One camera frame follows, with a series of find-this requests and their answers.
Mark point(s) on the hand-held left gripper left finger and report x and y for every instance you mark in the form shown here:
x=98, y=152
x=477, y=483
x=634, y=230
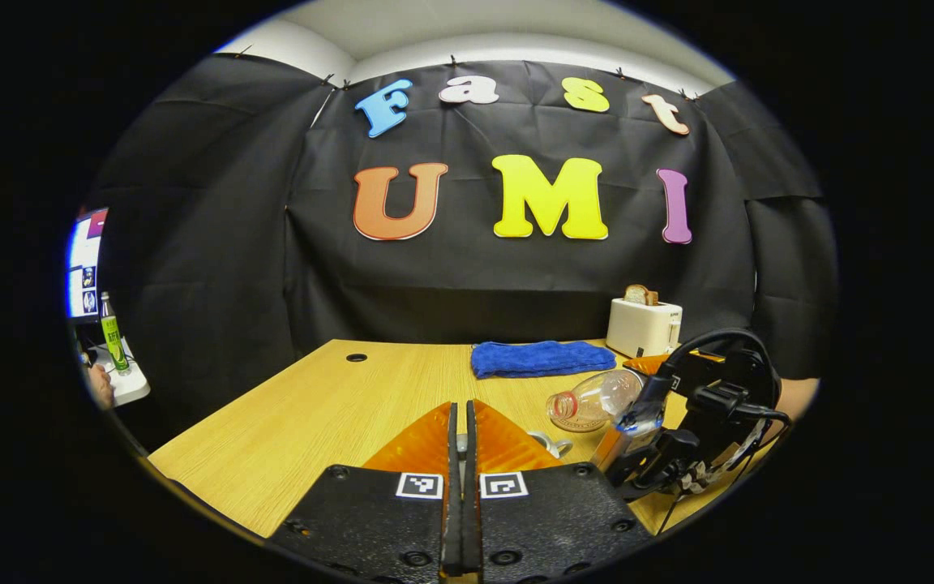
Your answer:
x=451, y=487

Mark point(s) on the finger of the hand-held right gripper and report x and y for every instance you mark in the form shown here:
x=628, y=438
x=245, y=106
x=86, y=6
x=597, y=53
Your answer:
x=645, y=363
x=652, y=397

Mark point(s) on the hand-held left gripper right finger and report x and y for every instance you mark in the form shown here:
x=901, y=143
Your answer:
x=472, y=487

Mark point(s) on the clear plastic water bottle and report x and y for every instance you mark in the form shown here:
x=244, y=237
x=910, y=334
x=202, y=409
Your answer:
x=593, y=400

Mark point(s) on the green glass bottle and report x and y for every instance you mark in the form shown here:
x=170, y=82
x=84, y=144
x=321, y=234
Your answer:
x=114, y=337

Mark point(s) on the white toaster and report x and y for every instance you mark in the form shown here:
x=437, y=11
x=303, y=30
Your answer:
x=641, y=328

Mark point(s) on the brown bread slice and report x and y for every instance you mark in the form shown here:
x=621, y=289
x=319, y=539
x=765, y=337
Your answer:
x=640, y=294

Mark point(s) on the blue towel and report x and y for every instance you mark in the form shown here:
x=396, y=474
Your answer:
x=540, y=358

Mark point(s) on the black backdrop cloth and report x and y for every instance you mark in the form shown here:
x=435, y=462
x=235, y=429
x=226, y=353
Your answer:
x=516, y=276

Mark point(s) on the white side desk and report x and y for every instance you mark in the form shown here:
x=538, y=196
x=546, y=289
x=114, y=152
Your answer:
x=133, y=383

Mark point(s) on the computer monitor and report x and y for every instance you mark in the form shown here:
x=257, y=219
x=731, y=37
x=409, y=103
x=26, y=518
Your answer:
x=82, y=268

